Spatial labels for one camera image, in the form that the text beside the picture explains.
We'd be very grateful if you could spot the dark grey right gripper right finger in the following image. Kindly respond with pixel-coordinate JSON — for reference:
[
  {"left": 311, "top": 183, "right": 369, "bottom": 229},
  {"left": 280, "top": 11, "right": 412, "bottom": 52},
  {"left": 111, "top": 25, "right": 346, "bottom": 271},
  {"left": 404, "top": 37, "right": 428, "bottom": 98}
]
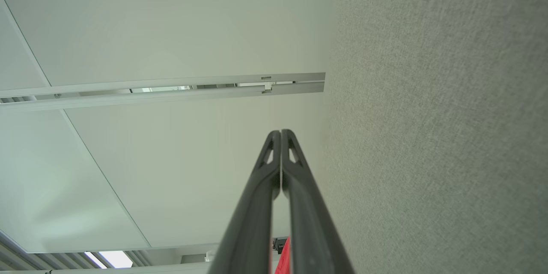
[{"left": 280, "top": 129, "right": 356, "bottom": 274}]

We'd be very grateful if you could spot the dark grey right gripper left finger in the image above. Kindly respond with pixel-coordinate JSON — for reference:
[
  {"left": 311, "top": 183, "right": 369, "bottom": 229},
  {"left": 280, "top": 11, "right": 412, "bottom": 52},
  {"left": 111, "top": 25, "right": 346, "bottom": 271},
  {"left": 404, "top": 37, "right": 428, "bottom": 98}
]
[{"left": 208, "top": 131, "right": 282, "bottom": 274}]

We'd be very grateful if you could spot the red Bulls basketball jersey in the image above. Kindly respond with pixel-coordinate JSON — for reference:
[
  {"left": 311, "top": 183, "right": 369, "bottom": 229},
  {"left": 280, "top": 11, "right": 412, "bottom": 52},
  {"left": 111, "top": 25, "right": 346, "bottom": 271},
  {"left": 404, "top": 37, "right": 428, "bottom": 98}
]
[{"left": 275, "top": 237, "right": 291, "bottom": 274}]

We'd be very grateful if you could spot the bright ceiling light panel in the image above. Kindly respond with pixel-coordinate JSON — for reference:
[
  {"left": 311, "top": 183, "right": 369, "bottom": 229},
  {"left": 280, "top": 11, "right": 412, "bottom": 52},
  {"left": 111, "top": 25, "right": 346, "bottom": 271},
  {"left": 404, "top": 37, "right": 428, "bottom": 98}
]
[{"left": 84, "top": 250, "right": 134, "bottom": 269}]

